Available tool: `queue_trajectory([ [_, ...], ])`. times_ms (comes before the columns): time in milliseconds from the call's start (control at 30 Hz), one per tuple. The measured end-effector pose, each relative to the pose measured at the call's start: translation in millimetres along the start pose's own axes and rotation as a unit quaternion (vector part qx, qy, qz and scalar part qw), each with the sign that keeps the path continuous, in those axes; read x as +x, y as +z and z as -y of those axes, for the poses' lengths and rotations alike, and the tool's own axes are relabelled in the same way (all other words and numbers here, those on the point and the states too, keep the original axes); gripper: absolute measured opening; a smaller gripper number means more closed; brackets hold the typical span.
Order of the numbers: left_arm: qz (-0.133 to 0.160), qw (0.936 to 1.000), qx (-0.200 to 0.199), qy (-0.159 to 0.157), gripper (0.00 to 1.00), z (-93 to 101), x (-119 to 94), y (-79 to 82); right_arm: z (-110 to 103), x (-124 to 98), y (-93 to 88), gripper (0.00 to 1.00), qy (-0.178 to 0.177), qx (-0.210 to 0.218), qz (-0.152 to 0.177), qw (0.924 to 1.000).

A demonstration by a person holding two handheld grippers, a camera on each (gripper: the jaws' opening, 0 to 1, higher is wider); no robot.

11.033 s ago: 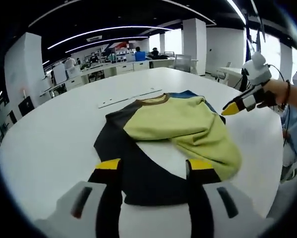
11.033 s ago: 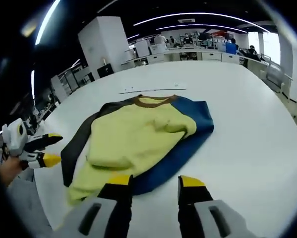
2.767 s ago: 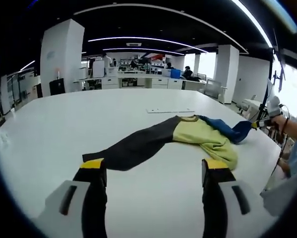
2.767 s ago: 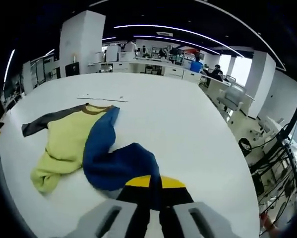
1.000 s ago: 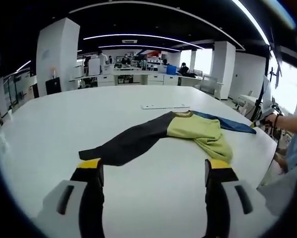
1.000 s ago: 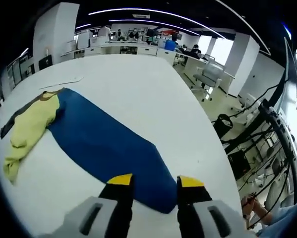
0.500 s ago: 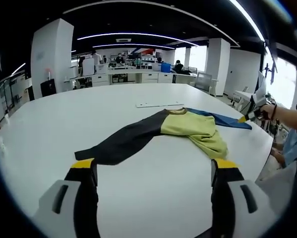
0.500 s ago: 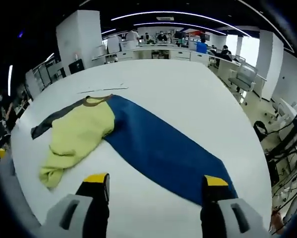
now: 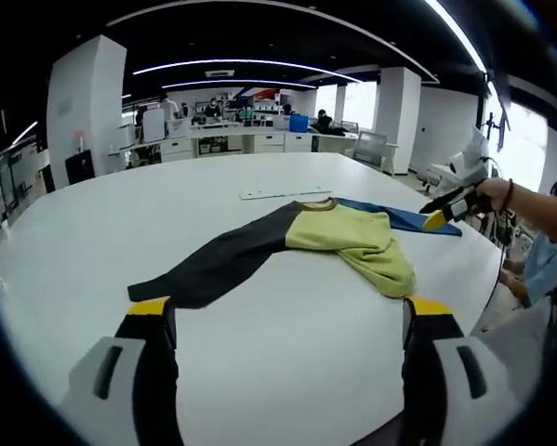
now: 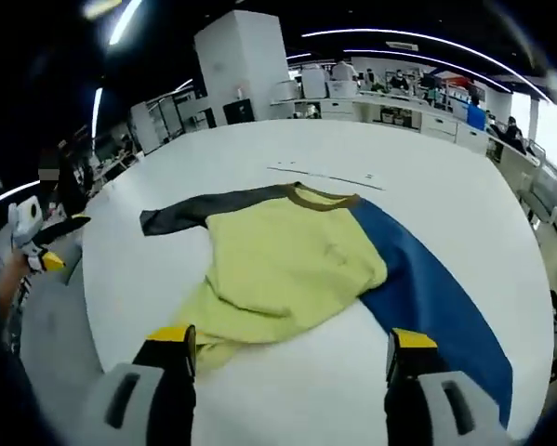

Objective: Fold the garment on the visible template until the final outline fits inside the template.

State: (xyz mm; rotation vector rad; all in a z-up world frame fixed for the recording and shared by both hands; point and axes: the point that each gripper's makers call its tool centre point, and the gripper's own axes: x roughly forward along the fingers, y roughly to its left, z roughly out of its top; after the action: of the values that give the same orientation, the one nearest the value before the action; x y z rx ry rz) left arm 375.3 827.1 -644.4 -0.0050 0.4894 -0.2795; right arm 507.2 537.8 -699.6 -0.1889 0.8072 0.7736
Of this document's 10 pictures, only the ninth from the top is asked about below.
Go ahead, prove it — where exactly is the grey mesh office chair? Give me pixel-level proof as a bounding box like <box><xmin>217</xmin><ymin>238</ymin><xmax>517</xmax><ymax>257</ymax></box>
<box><xmin>354</xmin><ymin>130</ymin><xmax>401</xmax><ymax>176</ymax></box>

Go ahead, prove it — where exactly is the red and blue wall banner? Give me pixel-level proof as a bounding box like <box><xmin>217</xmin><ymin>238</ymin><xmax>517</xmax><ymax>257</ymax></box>
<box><xmin>233</xmin><ymin>87</ymin><xmax>280</xmax><ymax>101</ymax></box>

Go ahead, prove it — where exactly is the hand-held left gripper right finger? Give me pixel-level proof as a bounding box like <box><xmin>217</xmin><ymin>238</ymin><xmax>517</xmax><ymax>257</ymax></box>
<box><xmin>401</xmin><ymin>295</ymin><xmax>524</xmax><ymax>446</ymax></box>

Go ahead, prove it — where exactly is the white ceiling light strip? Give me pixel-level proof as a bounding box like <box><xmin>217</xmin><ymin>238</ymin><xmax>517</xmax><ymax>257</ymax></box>
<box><xmin>161</xmin><ymin>78</ymin><xmax>318</xmax><ymax>91</ymax></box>
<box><xmin>132</xmin><ymin>58</ymin><xmax>365</xmax><ymax>85</ymax></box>
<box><xmin>424</xmin><ymin>0</ymin><xmax>489</xmax><ymax>73</ymax></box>
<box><xmin>9</xmin><ymin>121</ymin><xmax>39</xmax><ymax>146</ymax></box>

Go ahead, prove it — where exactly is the black framed glass partition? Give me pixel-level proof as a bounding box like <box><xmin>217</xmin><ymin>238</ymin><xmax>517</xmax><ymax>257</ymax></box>
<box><xmin>0</xmin><ymin>148</ymin><xmax>52</xmax><ymax>225</ymax></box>

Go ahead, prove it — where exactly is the long white counter with drawers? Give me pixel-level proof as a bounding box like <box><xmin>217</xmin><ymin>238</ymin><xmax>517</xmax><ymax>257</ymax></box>
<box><xmin>108</xmin><ymin>125</ymin><xmax>359</xmax><ymax>164</ymax></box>

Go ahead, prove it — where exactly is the white storage box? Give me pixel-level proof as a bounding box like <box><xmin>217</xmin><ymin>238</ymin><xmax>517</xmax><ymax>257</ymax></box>
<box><xmin>166</xmin><ymin>118</ymin><xmax>192</xmax><ymax>138</ymax></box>

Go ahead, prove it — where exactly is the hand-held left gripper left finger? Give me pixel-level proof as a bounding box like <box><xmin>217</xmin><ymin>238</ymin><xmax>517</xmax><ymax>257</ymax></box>
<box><xmin>61</xmin><ymin>295</ymin><xmax>185</xmax><ymax>446</ymax></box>

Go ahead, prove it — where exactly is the white flat strip with holes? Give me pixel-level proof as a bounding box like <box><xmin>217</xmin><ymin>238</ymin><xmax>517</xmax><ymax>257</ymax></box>
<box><xmin>239</xmin><ymin>187</ymin><xmax>332</xmax><ymax>202</ymax></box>

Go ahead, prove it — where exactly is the tall white appliance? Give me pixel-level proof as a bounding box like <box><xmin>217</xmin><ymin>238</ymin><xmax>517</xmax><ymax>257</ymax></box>
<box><xmin>142</xmin><ymin>107</ymin><xmax>166</xmax><ymax>143</ymax></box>

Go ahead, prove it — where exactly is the yellow blue grey garment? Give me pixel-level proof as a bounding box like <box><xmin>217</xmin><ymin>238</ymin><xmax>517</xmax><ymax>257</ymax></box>
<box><xmin>126</xmin><ymin>197</ymin><xmax>463</xmax><ymax>310</ymax></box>

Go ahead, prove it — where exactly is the black cabinet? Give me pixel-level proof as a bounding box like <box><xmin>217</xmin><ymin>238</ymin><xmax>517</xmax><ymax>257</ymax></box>
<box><xmin>64</xmin><ymin>150</ymin><xmax>97</xmax><ymax>186</ymax></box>

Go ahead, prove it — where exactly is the person's right hand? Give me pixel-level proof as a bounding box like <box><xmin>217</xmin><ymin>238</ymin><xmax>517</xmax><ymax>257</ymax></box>
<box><xmin>474</xmin><ymin>177</ymin><xmax>511</xmax><ymax>216</ymax></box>

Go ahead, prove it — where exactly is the dark red bead bracelet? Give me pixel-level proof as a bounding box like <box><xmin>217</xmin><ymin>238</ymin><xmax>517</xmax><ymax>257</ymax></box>
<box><xmin>502</xmin><ymin>177</ymin><xmax>516</xmax><ymax>213</ymax></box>

